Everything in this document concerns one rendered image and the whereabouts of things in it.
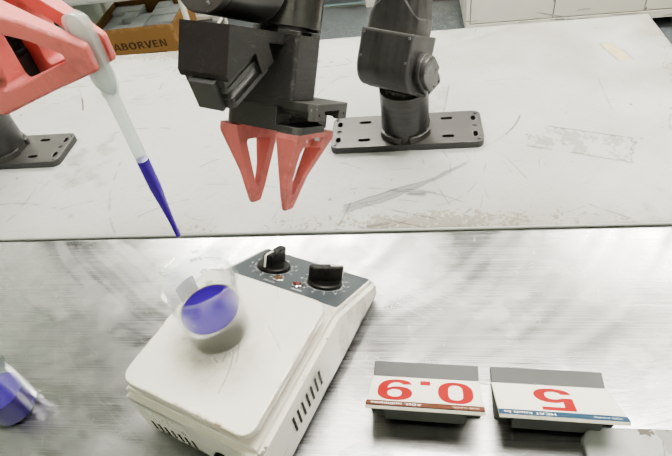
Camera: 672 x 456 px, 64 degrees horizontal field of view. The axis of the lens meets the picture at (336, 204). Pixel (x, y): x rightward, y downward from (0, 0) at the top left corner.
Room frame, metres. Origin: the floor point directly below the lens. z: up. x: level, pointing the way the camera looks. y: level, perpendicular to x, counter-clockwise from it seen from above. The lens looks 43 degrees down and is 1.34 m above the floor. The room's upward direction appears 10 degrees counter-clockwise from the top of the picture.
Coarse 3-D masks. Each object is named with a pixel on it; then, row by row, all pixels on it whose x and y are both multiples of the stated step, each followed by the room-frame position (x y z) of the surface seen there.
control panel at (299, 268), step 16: (256, 256) 0.37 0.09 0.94; (288, 256) 0.37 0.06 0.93; (240, 272) 0.33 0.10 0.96; (256, 272) 0.33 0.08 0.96; (288, 272) 0.34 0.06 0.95; (304, 272) 0.34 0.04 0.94; (288, 288) 0.30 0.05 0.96; (304, 288) 0.30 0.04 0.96; (352, 288) 0.31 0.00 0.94; (336, 304) 0.28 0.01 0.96
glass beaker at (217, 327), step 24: (168, 264) 0.27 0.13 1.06; (192, 264) 0.28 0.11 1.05; (216, 264) 0.27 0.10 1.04; (168, 288) 0.26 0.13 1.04; (192, 288) 0.27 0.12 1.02; (192, 312) 0.23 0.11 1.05; (216, 312) 0.23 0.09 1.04; (240, 312) 0.24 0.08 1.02; (192, 336) 0.23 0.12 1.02; (216, 336) 0.23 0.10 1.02; (240, 336) 0.24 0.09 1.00
